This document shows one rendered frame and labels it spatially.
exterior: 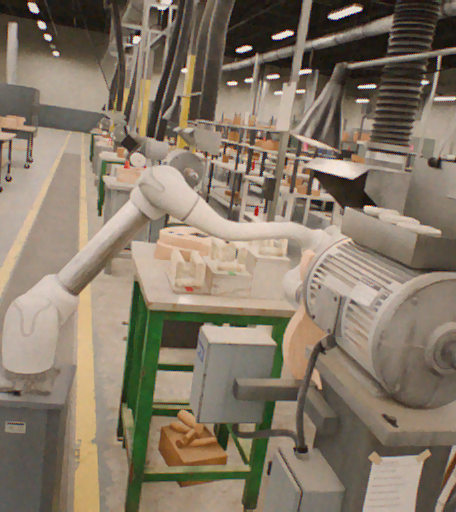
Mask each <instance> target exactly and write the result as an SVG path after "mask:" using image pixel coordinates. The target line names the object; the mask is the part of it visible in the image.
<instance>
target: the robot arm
mask: <svg viewBox="0 0 456 512"><path fill-rule="evenodd" d="M137 183H138V184H137V185H136V187H135V188H134V189H133V191H132V192H131V196H130V199H131V200H130V201H129V202H128V203H127V204H126V205H125V206H124V207H123V208H122V209H121V210H119V211H118V212H117V213H116V214H115V215H114V216H113V217H112V218H111V219H110V220H109V221H108V223H107V225H106V226H105V227H104V228H103V229H102V230H101V231H100V232H99V233H98V234H97V235H96V236H94V237H93V238H92V239H91V240H90V241H89V242H88V243H87V244H86V245H85V246H84V247H83V249H82V250H81V251H80V252H79V253H78V254H77V255H76V256H75V257H74V259H73V260H72V261H71V262H70V263H68V264H67V265H66V266H65V267H64V268H63V269H62V270H61V271H60V272H59V274H58V275H49V276H46V277H45V278H43V279H42V280H41V281H39V282H38V283H37V284H36V285H35V286H34V287H33V288H32V289H31V290H29V291H28V292H27V293H26V294H24V295H21V296H20V297H17V298H15V300H14V301H13V302H12V304H11V305H10V307H9V308H8V310H7V312H6V315H5V320H4V328H3V340H2V357H3V363H2V370H1V372H0V391H13V396H18V397H20V396H22V395H23V394H24V393H25V392H29V393H39V394H44V395H49V394H51V393H52V386H53V384H54V381H55V379H56V376H57V374H58V373H59V372H60V369H61V367H60V366H59V365H54V357H55V352H56V344H57V339H58V332H59V329H60V327H61V326H62V325H63V323H64V322H65V321H66V320H67V318H68V317H70V316H71V314H72V313H73V312H74V311H75V310H76V309H77V307H78V306H79V304H80V293H81V292H82V291H83V290H84V289H85V287H86V286H87V285H88V284H89V283H90V282H91V281H92V280H93V279H95V278H96V277H97V276H98V275H99V274H100V272H101V271H102V270H103V269H104V268H105V267H106V266H107V265H108V264H109V263H110V262H111V261H112V260H113V259H114V258H115V257H116V256H117V255H118V254H119V253H121V252H122V251H123V250H124V249H125V248H126V246H127V245H128V243H129V242H130V241H131V240H132V239H133V238H134V237H135V236H136V235H137V234H138V233H139V232H140V231H141V230H142V229H143V228H144V227H146V226H147V225H148V224H149V223H150V221H151V220H152V219H153V220H155V219H159V218H160V217H161V216H163V215H164V214H165V213H167V214H168V215H170V216H173V217H175V218H177V219H179V220H180V221H182V223H184V224H186V225H189V226H191V227H193V228H195V229H198V230H200V231H202V232H204V233H206V234H208V235H211V236H213V237H215V238H218V239H221V240H227V241H254V240H268V239H292V240H294V241H296V242H297V243H298V244H299V245H300V246H302V254H303V255H304V253H305V252H306V251H307V250H310V251H312V252H313V253H315V254H317V253H318V252H319V251H320V250H321V249H322V248H323V246H324V245H325V244H328V243H329V242H331V241H332V240H334V239H336V238H338V237H341V236H344V235H342V234H340V231H341V227H339V226H331V227H328V228H326V229H325V230H324V231H321V230H315V231H313V230H310V229H308V228H306V227H304V226H300V225H297V224H292V223H246V224H239V223H231V221H228V220H225V219H224V218H221V217H220V216H218V215H217V214H216V213H215V212H214V211H213V210H212V209H211V208H210V207H209V206H208V205H207V204H206V203H205V201H204V200H203V199H202V198H201V196H200V195H198V194H196V193H195V192H194V191H193V190H192V189H191V188H190V187H189V186H188V185H187V184H186V182H185V180H184V178H183V177H182V175H181V174H180V173H179V171H178V170H177V169H175V168H174V167H171V166H167V165H159V166H156V167H155V166H150V167H147V168H145V169H144V170H143V171H142V173H141V175H140V176H139V178H138V181H137ZM299 266H300V264H299V265H298V266H297V267H295V268H294V269H291V270H289V271H287V273H286V274H285V275H284V277H283V280H282V285H283V288H284V290H285V292H286V294H287V295H288V296H289V297H290V300H292V301H293V302H294V303H296V304H298V305H300V303H302V299H303V293H302V290H303V283H302V279H300V274H299Z"/></svg>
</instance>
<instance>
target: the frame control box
mask: <svg viewBox="0 0 456 512"><path fill-rule="evenodd" d="M276 349H277V343H276V342H274V341H273V340H272V339H271V337H270V336H269V335H268V334H267V332H266V331H265V330H264V329H250V328H228V327H207V326H202V327H201V328H200V334H199V341H198V347H196V355H195V362H194V369H193V377H192V384H191V391H190V397H189V404H190V407H191V410H192V412H193V415H194V418H195V421H196V423H233V424H232V431H233V434H234V435H235V436H236V437H238V438H241V439H256V438H266V437H290V438H291V439H292V440H293V441H294V444H295V446H293V447H292V448H293V450H294V452H293V455H294V456H296V455H295V452H296V445H298V444H297V443H298V442H297V436H296V433H295V432H293V431H291V430H287V429H274V430H264V431H255V432H241V431H239V429H238V428H239V423H263V419H264V413H265V408H266V402H267V400H236V399H235V397H234V395H233V392H232V391H233V385H234V379H235V378H257V379H271V373H272V367H273V361H274V356H276Z"/></svg>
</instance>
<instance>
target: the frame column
mask: <svg viewBox="0 0 456 512"><path fill-rule="evenodd" d="M319 378H320V383H321V388H322V393H323V396H322V397H323V398H324V400H325V401H326V403H327V404H328V405H330V407H331V408H332V409H333V410H334V411H335V413H336V414H337V415H338V416H339V417H340V422H339V427H338V432H337V434H335V435H322V434H320V433H319V432H318V430H317V429H316V432H315V437H314V442H313V447H312V448H318V449H319V450H320V452H321V453H322V456H323V457H324V459H325V460H326V462H327V463H328V464H329V466H331V467H332V469H333V470H334V472H335V473H336V475H337V476H338V477H339V479H340V480H341V483H342V484H343V486H344V487H345V489H346V493H345V497H344V501H343V506H342V511H341V512H435V508H436V504H437V500H438V497H440V493H441V489H442V486H443V481H444V477H445V474H446V470H447V466H448V462H449V459H450V454H451V450H452V447H453V445H436V446H385V445H382V443H381V442H380V441H379V440H378V439H377V438H376V437H375V436H374V434H373V433H372V432H371V431H370V430H369V428H368V427H367V426H366V424H365V423H364V422H363V421H362V420H361V419H360V418H359V417H358V416H357V414H355V413H354V412H353V411H352V410H351V409H350V408H349V407H348V405H347V404H346V403H345V401H344V400H343V399H342V398H341V397H340V395H339V394H338V393H337V392H336V391H335V390H334V389H333V388H332V386H331V385H330V384H329V383H327V382H326V381H325V380H324V379H323V378H322V375H321V374H320V373H319Z"/></svg>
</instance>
